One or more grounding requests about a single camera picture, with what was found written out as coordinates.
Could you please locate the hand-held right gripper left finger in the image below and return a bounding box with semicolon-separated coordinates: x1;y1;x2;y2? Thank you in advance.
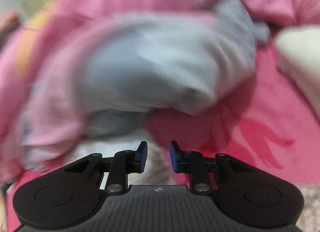
64;141;148;194

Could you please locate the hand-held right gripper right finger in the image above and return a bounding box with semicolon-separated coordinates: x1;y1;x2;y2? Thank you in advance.
169;141;252;194

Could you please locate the beige white checked coat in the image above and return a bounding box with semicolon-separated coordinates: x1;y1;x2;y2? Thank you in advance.
72;132;180;187

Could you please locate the pink floral bed sheet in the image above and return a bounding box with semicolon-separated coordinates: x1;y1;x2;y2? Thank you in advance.
0;42;320;232

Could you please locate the pink printed quilt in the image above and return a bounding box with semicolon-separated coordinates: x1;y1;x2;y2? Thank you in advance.
0;0;320;172

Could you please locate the folded cream garment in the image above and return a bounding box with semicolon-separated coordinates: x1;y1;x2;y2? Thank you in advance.
275;26;320;125

